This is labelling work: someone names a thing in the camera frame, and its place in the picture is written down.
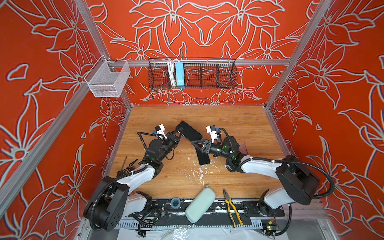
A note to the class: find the yellow black tape measure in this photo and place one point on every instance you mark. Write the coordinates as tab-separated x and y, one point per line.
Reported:
129	168

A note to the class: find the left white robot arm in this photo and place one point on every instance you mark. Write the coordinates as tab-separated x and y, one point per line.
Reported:
111	201

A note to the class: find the yellow handled pliers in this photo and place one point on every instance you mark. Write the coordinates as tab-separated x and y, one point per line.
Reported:
231	209

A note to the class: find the black wire wall basket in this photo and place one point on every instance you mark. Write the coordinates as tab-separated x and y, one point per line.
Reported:
200	74

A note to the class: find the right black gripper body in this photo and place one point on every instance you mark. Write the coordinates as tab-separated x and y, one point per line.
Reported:
215	150

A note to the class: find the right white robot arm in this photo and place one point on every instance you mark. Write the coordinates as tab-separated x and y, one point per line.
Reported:
301	182

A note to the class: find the clear plastic wall bin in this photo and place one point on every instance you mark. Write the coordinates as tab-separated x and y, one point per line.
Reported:
106	82

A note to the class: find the mint green glasses case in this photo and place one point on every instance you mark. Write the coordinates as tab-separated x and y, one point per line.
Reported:
200	205

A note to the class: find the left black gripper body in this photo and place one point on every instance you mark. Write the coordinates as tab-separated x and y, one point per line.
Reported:
169	143

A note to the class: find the green circuit board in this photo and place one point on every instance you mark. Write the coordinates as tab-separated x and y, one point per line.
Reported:
270	227

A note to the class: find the light blue box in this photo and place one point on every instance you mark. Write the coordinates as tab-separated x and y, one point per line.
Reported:
180	76

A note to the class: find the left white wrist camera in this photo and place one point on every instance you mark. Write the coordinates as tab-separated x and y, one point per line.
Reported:
160	132

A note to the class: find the blue tape roll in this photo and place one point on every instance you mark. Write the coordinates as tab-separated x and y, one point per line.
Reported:
175	203

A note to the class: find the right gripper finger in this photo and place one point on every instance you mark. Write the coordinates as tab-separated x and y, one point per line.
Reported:
200	147
198	142

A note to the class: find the pink phone case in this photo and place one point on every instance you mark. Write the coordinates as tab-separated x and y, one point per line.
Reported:
243	148

